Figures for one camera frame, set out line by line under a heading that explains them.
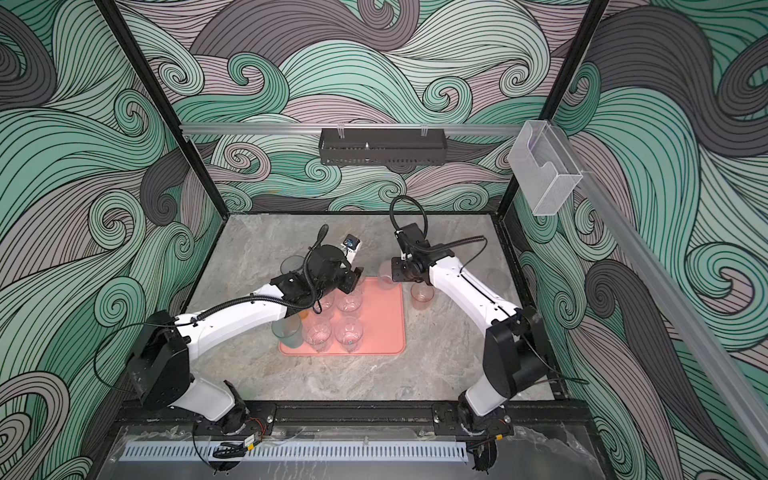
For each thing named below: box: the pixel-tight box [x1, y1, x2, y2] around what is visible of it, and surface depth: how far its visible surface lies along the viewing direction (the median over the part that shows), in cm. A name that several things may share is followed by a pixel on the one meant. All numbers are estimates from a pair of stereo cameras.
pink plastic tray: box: [279, 276, 406, 356], surface depth 90 cm
